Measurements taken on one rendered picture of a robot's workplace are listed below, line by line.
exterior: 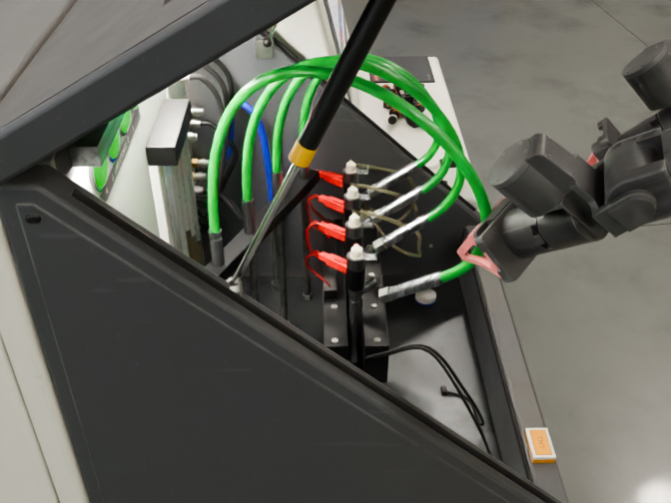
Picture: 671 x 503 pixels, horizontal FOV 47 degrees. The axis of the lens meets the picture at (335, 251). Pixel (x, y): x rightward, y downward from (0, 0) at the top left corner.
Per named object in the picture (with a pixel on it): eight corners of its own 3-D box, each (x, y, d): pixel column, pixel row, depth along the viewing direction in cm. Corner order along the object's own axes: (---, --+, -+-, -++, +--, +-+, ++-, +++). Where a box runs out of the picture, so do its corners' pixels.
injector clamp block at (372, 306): (385, 413, 124) (389, 344, 115) (324, 414, 124) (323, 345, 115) (373, 280, 151) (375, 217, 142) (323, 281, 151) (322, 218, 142)
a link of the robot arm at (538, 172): (666, 214, 71) (660, 158, 77) (582, 139, 68) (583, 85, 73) (563, 270, 79) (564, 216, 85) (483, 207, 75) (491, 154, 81)
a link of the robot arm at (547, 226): (609, 250, 77) (625, 205, 79) (562, 210, 74) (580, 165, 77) (559, 260, 83) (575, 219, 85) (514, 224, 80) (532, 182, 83)
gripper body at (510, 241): (469, 241, 85) (514, 228, 79) (517, 188, 90) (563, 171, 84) (502, 285, 87) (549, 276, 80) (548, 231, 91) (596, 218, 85)
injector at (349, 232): (373, 330, 129) (377, 229, 117) (344, 331, 129) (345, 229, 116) (372, 319, 131) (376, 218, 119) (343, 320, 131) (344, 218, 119)
